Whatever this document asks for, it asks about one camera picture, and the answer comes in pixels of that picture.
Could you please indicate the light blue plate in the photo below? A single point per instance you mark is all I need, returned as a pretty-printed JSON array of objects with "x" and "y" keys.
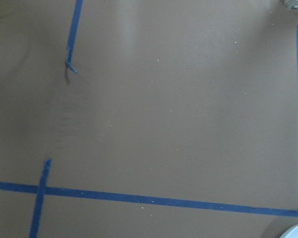
[{"x": 291, "y": 232}]

